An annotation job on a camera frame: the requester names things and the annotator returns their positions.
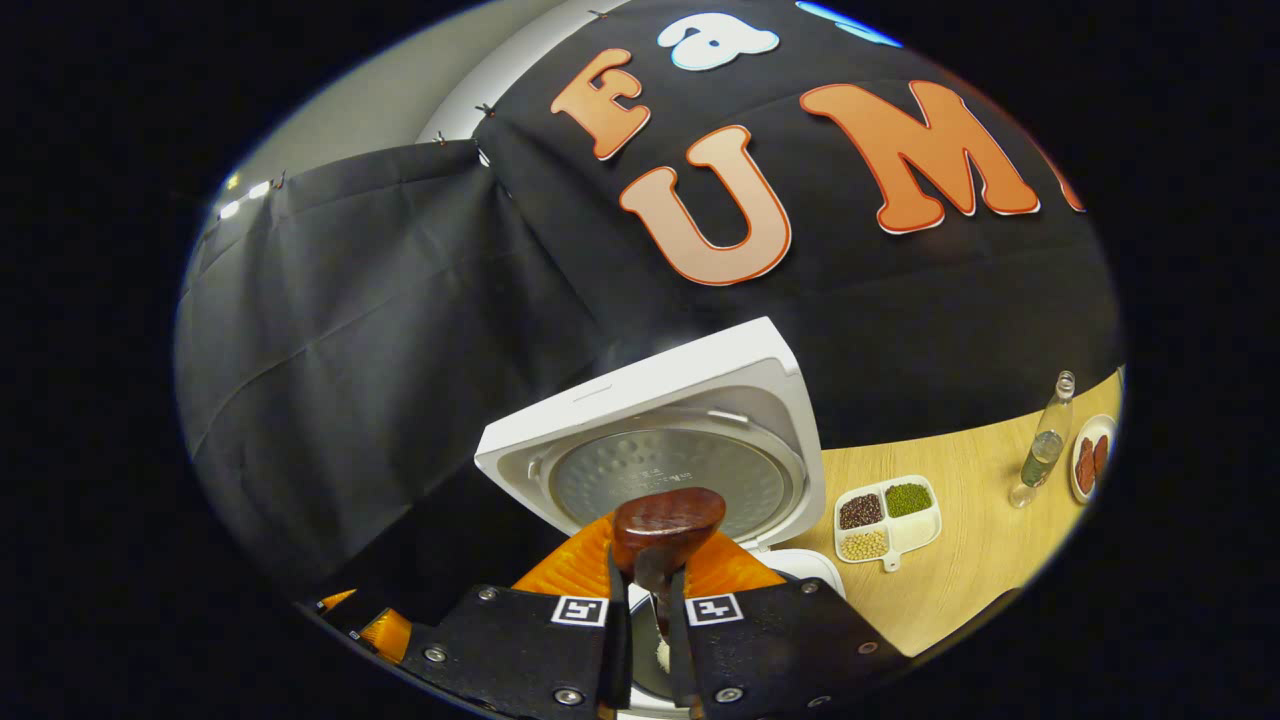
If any brown wooden spoon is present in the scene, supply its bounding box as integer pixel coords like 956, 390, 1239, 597
612, 487, 728, 641

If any white round plate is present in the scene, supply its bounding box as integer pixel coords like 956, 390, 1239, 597
1070, 414, 1119, 504

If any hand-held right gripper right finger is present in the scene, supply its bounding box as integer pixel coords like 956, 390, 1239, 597
665, 530, 906, 719

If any clear plastic water bottle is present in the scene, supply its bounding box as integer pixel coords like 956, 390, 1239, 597
1008, 371, 1077, 509

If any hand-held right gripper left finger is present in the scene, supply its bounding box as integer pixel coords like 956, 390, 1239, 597
400, 515, 633, 720

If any row of black cloth clips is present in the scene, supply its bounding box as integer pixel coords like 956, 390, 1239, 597
275, 8, 606, 186

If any white divided bean dish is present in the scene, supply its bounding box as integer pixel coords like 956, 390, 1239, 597
833, 475, 942, 573

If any ceiling light panel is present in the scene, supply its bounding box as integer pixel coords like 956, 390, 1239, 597
218, 178, 273, 221

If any white rice cooker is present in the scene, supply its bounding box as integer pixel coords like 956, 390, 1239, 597
474, 317, 846, 716

